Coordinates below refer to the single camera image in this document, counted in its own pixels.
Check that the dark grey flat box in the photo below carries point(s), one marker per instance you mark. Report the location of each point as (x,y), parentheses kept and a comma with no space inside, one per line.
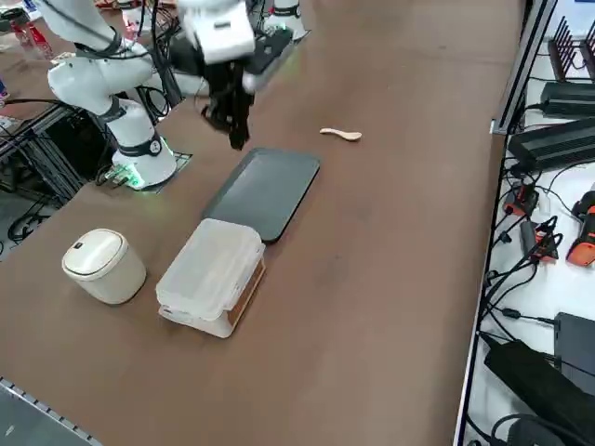
(578,344)

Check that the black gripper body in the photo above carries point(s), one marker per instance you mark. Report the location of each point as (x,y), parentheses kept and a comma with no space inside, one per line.
(228,86)

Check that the black power brick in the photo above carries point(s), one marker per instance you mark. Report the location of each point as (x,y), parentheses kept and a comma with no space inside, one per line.
(569,97)
(553,141)

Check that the orange black clamp tool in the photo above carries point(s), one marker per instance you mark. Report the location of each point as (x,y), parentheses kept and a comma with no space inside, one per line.
(523,200)
(548,244)
(583,232)

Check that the dark peg rack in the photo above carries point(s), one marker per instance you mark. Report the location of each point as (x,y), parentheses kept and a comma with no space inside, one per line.
(569,51)

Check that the translucent plastic container lid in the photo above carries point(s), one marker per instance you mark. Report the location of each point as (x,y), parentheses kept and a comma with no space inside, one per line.
(209,265)

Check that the red bottle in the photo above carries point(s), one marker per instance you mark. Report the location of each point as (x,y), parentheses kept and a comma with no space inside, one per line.
(35,37)

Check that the dark grey rectangular tray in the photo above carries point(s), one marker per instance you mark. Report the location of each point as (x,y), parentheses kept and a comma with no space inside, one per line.
(269,190)

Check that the large black power adapter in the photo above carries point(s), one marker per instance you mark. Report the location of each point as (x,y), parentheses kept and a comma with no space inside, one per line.
(534,381)

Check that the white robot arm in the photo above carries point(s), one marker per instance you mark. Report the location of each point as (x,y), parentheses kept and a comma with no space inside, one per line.
(290,18)
(93,79)

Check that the small cream trash can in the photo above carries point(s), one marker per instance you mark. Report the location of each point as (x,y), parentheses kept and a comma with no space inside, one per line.
(102,265)

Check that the black metal frame rack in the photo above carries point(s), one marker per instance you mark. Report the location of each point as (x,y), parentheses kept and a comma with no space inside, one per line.
(42,153)

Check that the aluminium frame post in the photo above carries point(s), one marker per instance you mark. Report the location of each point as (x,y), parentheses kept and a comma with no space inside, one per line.
(525,65)

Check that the small wooden spoon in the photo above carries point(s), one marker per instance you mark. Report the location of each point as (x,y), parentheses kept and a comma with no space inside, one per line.
(344,135)

